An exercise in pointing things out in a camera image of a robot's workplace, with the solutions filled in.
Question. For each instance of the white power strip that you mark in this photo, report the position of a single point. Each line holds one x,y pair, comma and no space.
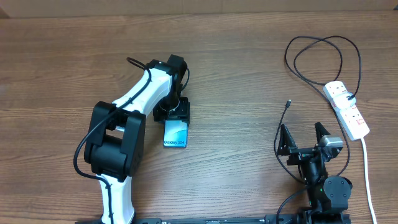
351,118

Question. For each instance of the white charger adapter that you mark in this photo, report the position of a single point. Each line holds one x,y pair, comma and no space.
343,101

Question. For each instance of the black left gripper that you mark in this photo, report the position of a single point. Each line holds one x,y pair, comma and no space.
183,112

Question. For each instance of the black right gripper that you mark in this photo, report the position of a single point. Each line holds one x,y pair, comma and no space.
286,147

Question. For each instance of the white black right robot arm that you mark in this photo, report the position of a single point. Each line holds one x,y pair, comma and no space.
327,195

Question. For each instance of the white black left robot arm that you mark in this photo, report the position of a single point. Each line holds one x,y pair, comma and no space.
113,148

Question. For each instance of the Samsung Galaxy smartphone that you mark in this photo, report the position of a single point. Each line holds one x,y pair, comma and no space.
175,134

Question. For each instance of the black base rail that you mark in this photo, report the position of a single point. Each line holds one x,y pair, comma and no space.
268,219

